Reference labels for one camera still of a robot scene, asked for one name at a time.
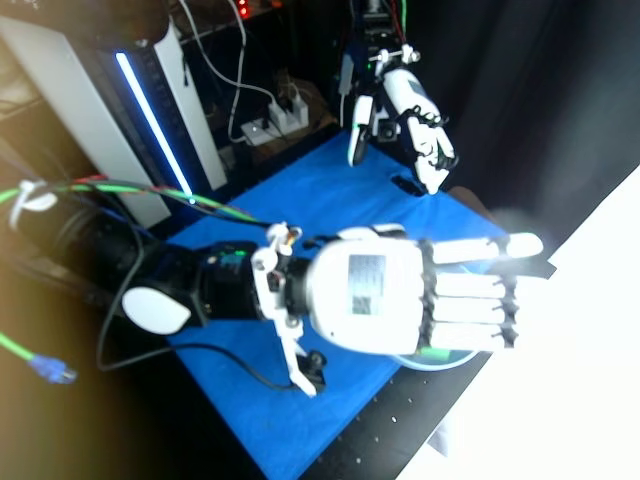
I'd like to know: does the light blue bowl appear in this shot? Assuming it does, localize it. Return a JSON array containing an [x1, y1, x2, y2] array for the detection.
[[387, 259, 484, 373]]

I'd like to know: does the blue cloth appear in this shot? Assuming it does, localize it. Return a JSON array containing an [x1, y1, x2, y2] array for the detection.
[[164, 129, 511, 480]]

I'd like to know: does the small black object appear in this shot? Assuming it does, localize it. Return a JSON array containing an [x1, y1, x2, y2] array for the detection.
[[390, 174, 424, 197]]

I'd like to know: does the white power adapter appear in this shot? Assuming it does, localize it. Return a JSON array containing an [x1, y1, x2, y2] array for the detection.
[[241, 118, 281, 147]]

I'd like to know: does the white power strip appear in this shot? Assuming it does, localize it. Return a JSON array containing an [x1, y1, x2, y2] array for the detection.
[[267, 87, 310, 134]]

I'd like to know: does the slim white device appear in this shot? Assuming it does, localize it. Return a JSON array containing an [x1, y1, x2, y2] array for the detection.
[[337, 54, 354, 96]]

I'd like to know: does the white tower with light strip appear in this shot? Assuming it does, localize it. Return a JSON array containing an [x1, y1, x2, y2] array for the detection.
[[0, 14, 229, 231]]

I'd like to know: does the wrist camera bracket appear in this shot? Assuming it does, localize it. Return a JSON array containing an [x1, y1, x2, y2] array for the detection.
[[276, 318, 330, 399]]

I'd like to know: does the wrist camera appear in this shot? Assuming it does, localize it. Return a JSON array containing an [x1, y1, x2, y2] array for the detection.
[[377, 118, 402, 145]]

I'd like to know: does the black cable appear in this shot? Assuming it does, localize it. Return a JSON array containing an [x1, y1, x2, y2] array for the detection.
[[96, 234, 297, 392]]

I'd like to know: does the green and red cable bundle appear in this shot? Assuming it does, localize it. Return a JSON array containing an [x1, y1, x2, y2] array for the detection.
[[0, 178, 274, 229]]

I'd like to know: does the white cable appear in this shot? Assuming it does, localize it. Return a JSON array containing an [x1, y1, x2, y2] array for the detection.
[[177, 0, 281, 144]]

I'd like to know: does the green cable with blue plug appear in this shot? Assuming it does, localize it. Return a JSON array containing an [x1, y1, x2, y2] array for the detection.
[[0, 330, 80, 385]]

